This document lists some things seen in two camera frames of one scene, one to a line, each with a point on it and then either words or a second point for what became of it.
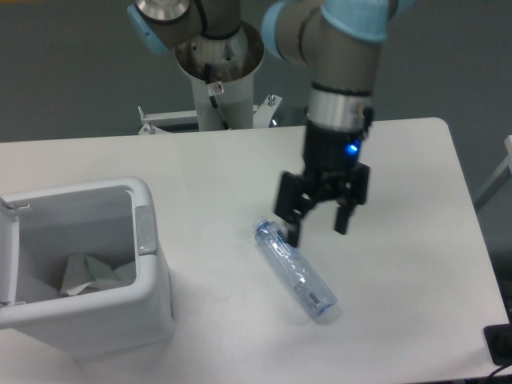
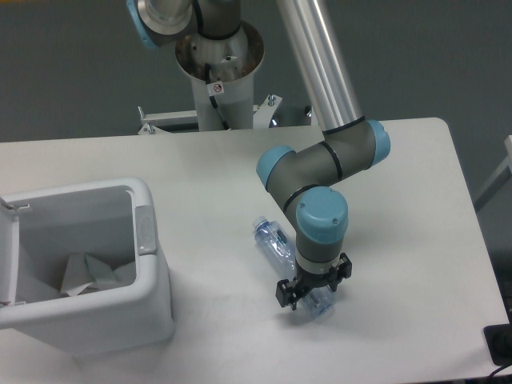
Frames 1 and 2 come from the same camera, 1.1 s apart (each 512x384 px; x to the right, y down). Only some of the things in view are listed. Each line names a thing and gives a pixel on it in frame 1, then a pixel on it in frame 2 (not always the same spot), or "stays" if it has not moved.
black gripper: x=331 y=156 → x=289 y=292
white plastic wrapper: x=82 y=274 stays
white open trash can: x=112 y=221 stays
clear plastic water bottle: x=309 y=288 stays
